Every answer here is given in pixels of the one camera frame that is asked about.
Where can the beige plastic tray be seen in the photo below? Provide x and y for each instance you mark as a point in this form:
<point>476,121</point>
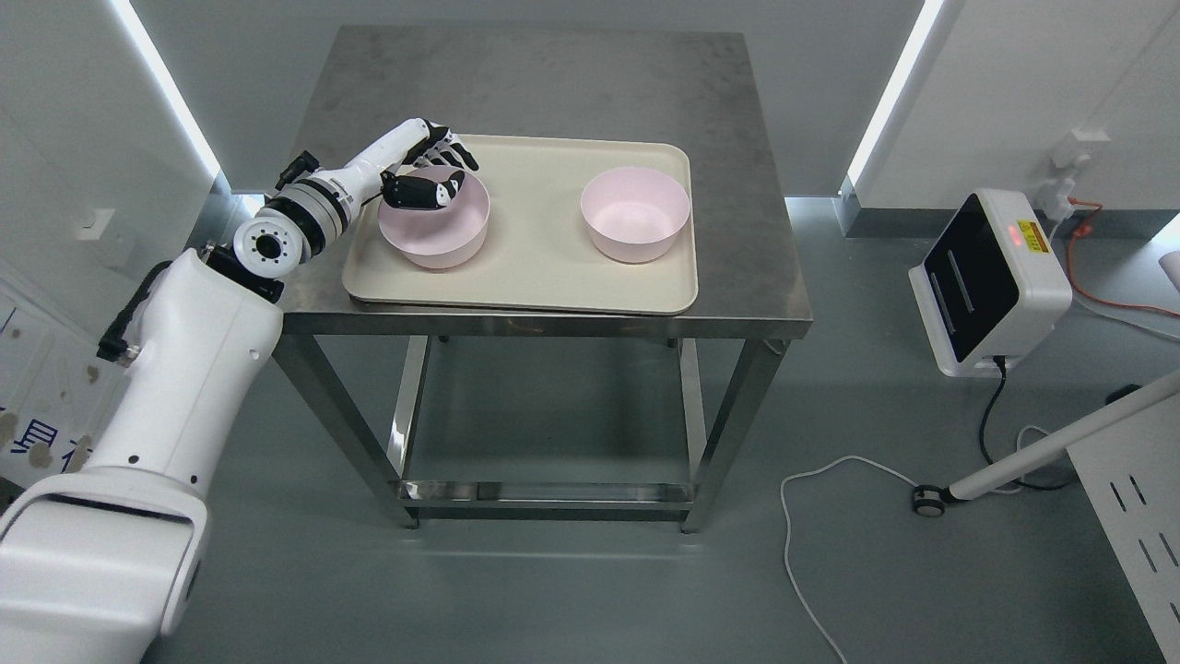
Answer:
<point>538,253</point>

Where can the white stand leg with caster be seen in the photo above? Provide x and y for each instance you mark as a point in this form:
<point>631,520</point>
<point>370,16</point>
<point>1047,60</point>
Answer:
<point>932,501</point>

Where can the white sign with blue text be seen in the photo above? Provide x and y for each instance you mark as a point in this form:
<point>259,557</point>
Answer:
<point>56,397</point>

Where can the white wall socket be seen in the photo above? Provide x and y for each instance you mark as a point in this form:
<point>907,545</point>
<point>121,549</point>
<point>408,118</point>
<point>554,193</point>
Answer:
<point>1073,153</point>

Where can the white black charging device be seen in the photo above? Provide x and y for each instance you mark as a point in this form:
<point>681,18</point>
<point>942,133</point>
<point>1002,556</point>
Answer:
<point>990,289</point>

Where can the pink bowl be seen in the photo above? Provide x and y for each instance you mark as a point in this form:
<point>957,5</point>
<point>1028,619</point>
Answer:
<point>437,216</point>
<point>634,214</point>

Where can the white perforated panel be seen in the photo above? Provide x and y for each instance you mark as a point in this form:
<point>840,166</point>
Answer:
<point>1130,472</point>

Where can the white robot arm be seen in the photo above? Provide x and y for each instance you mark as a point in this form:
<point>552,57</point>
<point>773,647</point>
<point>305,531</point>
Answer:
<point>99,563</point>

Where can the stainless steel table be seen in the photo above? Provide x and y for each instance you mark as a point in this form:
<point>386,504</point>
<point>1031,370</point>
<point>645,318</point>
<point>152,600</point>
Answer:
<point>362,369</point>

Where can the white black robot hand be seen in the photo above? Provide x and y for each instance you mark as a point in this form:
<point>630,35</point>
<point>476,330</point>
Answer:
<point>416,142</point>

